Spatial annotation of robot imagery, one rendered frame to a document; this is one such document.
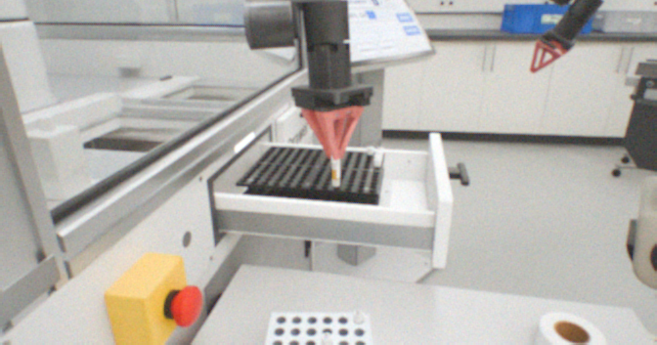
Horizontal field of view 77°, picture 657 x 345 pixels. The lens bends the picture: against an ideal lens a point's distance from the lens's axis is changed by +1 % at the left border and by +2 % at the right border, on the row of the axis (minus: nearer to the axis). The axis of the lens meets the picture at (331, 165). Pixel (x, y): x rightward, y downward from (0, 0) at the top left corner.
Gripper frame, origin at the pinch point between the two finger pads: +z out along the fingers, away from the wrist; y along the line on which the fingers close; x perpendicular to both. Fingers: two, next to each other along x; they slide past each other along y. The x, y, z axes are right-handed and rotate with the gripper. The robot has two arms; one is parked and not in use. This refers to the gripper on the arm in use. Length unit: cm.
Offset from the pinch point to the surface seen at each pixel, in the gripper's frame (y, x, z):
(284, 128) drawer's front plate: -31.1, 10.5, 3.1
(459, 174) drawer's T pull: 6.6, 19.1, 6.8
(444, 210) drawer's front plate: 13.0, 7.2, 7.0
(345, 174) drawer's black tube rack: -6.3, 6.7, 6.5
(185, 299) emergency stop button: 6.4, -24.6, 8.0
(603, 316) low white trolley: 27.2, 23.5, 23.8
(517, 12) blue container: -141, 299, -18
